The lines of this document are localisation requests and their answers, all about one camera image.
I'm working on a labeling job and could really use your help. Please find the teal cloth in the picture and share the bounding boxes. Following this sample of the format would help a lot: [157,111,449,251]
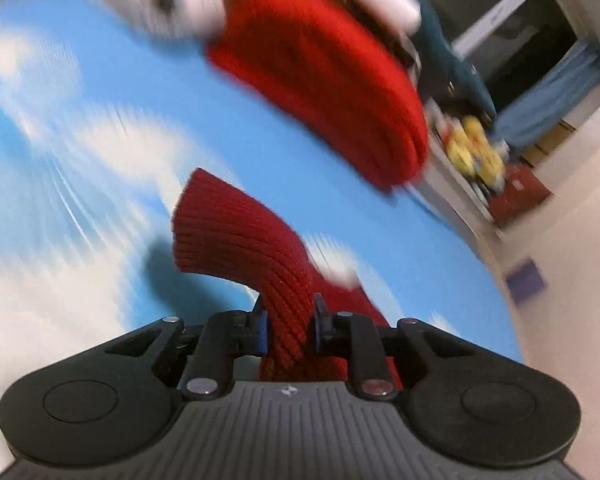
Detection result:
[380,0,498,121]

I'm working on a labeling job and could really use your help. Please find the purple box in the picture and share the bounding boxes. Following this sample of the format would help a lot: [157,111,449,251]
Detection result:
[505,259,548,304]

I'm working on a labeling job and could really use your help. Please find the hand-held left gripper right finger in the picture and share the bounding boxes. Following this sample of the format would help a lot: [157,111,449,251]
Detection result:
[312,294,482,402]

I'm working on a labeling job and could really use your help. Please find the bright red folded blanket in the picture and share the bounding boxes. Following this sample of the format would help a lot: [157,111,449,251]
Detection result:
[205,0,431,193]

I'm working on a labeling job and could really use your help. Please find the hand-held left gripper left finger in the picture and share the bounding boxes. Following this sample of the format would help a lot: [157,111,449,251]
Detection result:
[104,309,269,402]

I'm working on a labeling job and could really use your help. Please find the red bag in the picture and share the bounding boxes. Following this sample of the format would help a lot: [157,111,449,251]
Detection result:
[487,162,553,226]

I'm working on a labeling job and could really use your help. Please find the dark red knitted sweater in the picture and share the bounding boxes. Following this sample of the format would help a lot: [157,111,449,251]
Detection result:
[171,167,406,392]

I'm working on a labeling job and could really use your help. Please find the blue curtain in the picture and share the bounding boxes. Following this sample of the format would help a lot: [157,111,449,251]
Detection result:
[495,40,600,148]

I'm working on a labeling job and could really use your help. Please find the yellow plush toys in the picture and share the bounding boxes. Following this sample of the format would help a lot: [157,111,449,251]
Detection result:
[442,115,506,187]

